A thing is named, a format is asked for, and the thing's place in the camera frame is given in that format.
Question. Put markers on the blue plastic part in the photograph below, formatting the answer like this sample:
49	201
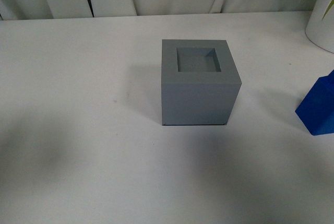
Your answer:
316	109

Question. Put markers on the gray cube base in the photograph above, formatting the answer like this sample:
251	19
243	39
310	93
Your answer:
199	82

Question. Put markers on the white plant pot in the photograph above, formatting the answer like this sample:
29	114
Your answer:
319	31

